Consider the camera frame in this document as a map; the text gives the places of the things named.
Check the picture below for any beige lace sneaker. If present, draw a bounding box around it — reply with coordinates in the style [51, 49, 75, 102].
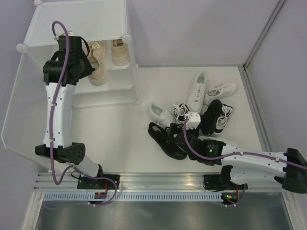
[112, 39, 130, 66]
[88, 41, 107, 86]

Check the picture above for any black canvas sneaker front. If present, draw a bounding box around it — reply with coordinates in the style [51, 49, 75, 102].
[148, 122, 188, 161]

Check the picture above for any white plastic shoe cabinet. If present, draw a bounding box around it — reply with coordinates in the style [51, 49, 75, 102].
[15, 0, 140, 108]

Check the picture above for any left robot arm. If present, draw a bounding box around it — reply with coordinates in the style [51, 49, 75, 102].
[35, 35, 104, 177]

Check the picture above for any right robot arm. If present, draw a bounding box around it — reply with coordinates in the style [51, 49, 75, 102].
[166, 123, 307, 194]

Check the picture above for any white sneaker near cabinet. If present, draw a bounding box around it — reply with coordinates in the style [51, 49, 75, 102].
[148, 102, 176, 128]

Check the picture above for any white sneaker front right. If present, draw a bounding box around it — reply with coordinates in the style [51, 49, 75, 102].
[202, 136, 238, 147]

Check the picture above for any black white patterned sneaker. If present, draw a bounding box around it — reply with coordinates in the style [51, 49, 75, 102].
[172, 103, 190, 124]

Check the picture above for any black white sneaker right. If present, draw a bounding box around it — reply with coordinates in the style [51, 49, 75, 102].
[214, 104, 234, 135]

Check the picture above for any white sneaker rear middle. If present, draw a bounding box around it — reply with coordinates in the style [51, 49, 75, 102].
[186, 72, 207, 113]

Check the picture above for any white sneaker rear right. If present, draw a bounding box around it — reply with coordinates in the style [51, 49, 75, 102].
[203, 82, 237, 106]

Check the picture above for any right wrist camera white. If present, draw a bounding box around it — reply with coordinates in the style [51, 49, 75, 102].
[184, 111, 201, 130]

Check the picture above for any aluminium corner frame post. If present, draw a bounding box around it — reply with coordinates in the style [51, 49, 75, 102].
[242, 0, 293, 70]

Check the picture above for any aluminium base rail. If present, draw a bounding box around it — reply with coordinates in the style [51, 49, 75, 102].
[33, 171, 295, 191]

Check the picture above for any white slotted cable duct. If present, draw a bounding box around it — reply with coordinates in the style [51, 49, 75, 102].
[44, 191, 223, 202]

